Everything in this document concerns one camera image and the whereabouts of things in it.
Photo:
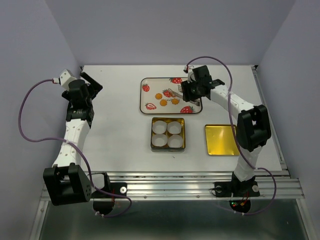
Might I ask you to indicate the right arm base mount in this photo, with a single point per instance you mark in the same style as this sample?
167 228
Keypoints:
239 200

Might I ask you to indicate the strawberry print tray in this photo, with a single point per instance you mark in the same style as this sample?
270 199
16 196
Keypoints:
163 95

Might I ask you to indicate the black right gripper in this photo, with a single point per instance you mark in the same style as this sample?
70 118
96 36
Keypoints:
187 95

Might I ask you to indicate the aluminium front frame rails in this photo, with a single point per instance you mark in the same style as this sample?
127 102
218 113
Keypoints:
196 186

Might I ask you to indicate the gold tin lid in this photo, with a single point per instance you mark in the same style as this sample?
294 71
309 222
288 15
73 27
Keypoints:
220 140

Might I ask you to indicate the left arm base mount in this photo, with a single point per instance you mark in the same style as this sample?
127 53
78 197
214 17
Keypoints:
110 200

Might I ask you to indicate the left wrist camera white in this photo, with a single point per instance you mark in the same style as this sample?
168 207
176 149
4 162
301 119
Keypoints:
65 78

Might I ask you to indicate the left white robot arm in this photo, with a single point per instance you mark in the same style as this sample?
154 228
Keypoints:
66 182

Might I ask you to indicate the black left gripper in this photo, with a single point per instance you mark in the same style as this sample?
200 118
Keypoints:
92 82

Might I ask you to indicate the white paper cup back-left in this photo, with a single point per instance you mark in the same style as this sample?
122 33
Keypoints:
159 127

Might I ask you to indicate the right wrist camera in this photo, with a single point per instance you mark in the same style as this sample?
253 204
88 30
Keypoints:
191 77

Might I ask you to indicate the white paper cup front-left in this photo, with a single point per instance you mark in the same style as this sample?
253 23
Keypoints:
159 140

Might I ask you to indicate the metal tongs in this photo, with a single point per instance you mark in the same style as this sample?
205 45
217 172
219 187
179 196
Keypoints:
178 94

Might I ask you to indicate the square gold cookie tin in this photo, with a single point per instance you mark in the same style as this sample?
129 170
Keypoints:
166 148

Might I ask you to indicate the white paper cup back-right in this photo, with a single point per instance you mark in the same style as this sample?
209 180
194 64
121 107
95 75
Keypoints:
174 127

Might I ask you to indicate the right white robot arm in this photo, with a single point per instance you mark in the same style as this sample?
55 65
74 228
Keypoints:
251 131

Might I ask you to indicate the white paper cup front-right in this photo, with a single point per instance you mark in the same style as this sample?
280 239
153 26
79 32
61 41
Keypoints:
175 141

